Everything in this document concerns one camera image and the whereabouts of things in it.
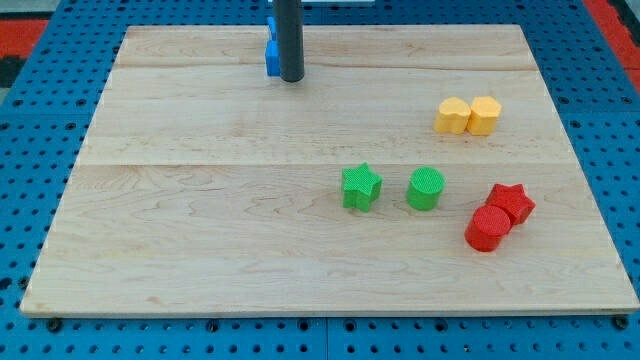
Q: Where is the red circle block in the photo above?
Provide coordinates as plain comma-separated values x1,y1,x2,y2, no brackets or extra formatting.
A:
464,205,512,252

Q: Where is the yellow heart block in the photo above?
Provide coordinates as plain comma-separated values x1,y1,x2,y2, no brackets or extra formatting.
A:
433,97,471,134

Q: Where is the red star block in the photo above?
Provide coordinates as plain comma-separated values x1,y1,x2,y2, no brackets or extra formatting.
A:
485,184,536,225

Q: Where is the blue block behind rod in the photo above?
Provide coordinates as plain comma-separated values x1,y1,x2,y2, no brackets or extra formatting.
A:
264,17,280,77

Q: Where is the yellow hexagon block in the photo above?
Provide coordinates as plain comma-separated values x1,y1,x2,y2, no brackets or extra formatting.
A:
466,96,502,136

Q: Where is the green circle block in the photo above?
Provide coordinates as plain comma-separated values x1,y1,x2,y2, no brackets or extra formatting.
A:
406,167,446,211

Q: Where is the wooden board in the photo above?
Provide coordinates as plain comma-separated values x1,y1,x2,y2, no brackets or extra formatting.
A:
21,25,639,319

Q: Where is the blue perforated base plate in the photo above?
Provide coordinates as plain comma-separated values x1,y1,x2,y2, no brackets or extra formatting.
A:
1,0,639,359

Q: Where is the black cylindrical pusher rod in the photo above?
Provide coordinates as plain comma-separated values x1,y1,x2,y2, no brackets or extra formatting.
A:
273,0,305,83

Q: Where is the green star block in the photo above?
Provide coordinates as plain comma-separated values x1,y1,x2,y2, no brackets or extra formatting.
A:
341,162,383,212

